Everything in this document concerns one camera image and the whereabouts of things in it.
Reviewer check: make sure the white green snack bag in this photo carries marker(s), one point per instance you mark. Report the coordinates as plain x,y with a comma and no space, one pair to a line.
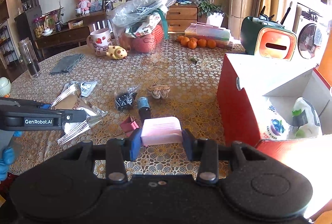
305,121

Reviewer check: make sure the white blueberry snack bag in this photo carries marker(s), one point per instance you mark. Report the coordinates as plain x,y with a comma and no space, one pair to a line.
272,125

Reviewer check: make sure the striped shell-shaped figurine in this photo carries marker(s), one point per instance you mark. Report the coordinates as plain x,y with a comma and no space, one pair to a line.
159,91

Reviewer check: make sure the clear glass tumbler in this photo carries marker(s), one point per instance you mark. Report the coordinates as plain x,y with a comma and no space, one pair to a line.
29,57

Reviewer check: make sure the red cardboard box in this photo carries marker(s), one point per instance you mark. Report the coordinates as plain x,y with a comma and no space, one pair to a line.
252,89

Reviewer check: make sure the clear plastic bag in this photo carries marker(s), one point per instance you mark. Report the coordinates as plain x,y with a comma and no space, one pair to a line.
135,11

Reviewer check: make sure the washing machine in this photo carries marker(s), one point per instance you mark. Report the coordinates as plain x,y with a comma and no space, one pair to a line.
312,31

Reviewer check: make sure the silver foil snack packet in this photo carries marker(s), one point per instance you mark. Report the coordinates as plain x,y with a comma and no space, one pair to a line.
80,115

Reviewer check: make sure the red basket of items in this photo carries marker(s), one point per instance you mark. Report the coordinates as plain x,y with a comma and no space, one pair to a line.
143,36

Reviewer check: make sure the bag of black screws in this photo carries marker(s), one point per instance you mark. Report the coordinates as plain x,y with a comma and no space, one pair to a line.
124,100

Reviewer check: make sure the yellow spotted toy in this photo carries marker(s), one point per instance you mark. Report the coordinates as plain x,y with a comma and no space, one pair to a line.
116,52

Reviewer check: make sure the blue gloved left hand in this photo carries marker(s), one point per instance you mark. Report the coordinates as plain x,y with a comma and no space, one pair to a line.
10,150

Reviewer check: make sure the orange fruit one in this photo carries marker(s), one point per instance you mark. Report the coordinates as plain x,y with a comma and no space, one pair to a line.
184,41

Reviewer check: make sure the white printed blister pack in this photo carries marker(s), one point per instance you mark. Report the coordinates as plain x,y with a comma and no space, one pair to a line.
87,87

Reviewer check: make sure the stack of colourful books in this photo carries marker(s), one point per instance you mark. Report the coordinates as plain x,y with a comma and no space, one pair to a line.
221,36

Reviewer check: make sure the orange fruit two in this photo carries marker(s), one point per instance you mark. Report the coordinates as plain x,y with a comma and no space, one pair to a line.
192,44

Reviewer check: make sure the orange fruit four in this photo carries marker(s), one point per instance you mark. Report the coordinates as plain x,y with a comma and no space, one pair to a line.
211,44

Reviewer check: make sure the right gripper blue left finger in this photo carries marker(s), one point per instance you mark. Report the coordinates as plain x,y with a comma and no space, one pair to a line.
135,144

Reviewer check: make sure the maroon binder clip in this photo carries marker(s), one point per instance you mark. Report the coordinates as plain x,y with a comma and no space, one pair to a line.
129,125

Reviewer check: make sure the orange fruit three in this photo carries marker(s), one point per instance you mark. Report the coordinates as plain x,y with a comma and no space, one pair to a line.
202,43

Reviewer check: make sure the pink eraser block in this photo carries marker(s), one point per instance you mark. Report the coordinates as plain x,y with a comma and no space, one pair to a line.
158,131

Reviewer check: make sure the wooden drawer cabinet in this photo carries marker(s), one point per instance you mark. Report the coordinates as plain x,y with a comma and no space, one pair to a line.
180,17

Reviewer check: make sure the dark bottle with blue label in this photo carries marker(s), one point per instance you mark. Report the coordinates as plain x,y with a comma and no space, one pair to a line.
143,108

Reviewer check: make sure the dark wooden sideboard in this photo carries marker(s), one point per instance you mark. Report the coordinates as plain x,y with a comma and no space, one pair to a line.
78,30

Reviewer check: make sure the black shelf unit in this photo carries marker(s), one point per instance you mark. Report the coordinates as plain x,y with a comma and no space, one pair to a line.
31,10

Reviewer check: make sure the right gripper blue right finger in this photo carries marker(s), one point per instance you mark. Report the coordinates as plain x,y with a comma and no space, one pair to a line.
188,141

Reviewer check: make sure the pink plush doll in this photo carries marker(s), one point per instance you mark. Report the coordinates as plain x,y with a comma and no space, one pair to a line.
84,5

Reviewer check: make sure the green orange tissue box organizer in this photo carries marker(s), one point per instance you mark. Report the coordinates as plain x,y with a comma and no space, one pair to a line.
267,39

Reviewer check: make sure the pink strawberry mug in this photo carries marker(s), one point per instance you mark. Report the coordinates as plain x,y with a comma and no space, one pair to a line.
99,41

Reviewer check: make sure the grey folded cloth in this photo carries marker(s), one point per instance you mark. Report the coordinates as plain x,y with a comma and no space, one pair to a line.
66,64

